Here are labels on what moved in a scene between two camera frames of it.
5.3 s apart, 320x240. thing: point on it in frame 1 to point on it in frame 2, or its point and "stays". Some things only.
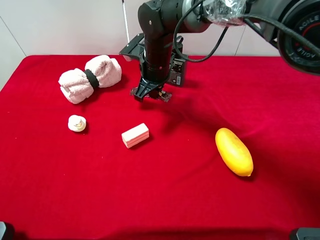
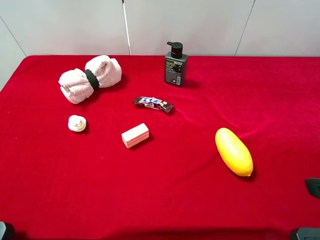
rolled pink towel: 75,85 stays
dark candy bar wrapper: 162,94 to 153,102
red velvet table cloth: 57,184 stays
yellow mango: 234,151 stays
